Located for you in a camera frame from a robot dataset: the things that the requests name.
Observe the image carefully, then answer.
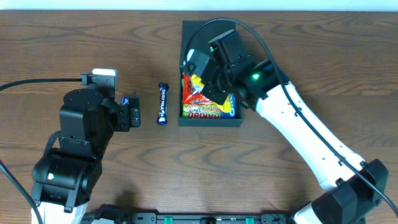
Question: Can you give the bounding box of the left black cable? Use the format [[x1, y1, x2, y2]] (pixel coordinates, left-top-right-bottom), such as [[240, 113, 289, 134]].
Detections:
[[0, 77, 83, 224]]

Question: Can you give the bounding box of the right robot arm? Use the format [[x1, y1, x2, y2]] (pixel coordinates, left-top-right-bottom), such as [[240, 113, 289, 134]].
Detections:
[[186, 29, 388, 223]]

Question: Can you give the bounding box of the dark green gift box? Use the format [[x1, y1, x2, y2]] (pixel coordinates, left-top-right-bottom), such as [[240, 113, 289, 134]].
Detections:
[[178, 20, 243, 128]]

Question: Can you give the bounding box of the yellow Hacks candy bag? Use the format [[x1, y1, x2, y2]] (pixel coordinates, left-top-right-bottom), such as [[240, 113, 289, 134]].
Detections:
[[190, 74, 205, 93]]

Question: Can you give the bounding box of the Dairy Milk chocolate bar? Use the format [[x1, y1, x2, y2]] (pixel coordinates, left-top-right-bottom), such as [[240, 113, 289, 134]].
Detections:
[[157, 83, 169, 126]]

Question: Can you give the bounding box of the red Hacks candy bag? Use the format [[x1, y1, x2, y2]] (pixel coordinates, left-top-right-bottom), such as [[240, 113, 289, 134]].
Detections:
[[182, 74, 215, 105]]

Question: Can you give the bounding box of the blue Eclipse mints box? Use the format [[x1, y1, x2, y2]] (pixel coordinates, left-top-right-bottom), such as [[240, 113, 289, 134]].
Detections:
[[121, 96, 129, 105]]

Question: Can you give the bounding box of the blue Oreo cookie pack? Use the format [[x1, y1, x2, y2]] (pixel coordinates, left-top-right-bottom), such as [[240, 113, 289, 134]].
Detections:
[[222, 94, 236, 119]]

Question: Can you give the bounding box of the green Haribo gummy bag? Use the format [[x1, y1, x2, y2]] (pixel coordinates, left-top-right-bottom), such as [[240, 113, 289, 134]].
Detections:
[[181, 103, 223, 119]]

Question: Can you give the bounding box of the black cable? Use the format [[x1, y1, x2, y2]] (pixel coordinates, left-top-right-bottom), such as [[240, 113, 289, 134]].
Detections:
[[0, 77, 83, 224], [185, 17, 398, 218]]

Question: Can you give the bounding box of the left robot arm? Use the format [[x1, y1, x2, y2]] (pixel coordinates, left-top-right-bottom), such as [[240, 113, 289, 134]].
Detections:
[[32, 88, 141, 223]]

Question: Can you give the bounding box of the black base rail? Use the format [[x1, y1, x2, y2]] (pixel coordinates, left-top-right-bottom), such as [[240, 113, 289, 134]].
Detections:
[[81, 204, 295, 224]]

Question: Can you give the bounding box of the right black cable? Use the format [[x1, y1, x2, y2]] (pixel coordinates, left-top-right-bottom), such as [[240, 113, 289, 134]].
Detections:
[[185, 17, 398, 218]]

